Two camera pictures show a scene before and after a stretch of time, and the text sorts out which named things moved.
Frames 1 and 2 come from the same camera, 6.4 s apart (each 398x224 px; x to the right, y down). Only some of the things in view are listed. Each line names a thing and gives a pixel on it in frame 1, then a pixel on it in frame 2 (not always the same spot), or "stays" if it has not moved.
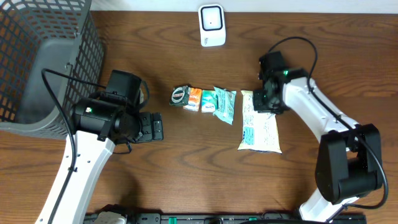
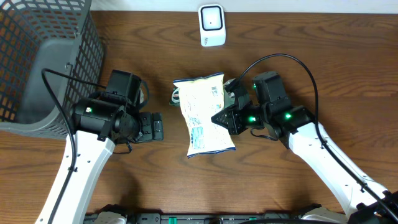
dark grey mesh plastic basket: [63, 35] stays
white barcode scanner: [212, 25] stays
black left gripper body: [149, 126] stays
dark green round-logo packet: [179, 96] stays
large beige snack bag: [260, 130] -> [201, 98]
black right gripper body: [262, 101] -> [250, 115]
